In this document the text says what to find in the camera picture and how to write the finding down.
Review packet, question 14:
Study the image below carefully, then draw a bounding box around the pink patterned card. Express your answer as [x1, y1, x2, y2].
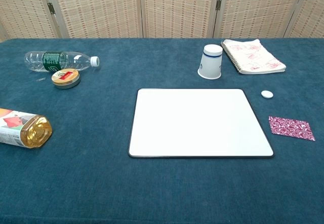
[268, 116, 316, 141]

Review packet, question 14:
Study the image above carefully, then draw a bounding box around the white rectangular board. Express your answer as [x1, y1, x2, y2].
[128, 88, 274, 159]

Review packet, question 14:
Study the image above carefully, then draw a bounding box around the upturned white paper cup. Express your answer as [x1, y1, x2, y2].
[197, 44, 223, 80]

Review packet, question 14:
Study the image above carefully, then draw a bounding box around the round tin with gold lid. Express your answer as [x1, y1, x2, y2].
[51, 68, 81, 90]

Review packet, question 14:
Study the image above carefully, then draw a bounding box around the spiral notebook with red drawings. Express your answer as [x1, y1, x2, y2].
[220, 39, 287, 75]

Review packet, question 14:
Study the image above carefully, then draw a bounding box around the blue tablecloth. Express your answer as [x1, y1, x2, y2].
[0, 38, 324, 224]

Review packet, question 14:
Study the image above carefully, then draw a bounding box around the woven bamboo folding screen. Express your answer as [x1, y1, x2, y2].
[0, 0, 324, 43]

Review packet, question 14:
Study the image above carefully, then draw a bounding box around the clear water bottle green label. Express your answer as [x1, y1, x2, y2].
[24, 51, 100, 72]

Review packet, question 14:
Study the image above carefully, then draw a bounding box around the amber tea drink bottle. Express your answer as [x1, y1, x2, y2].
[0, 108, 53, 149]

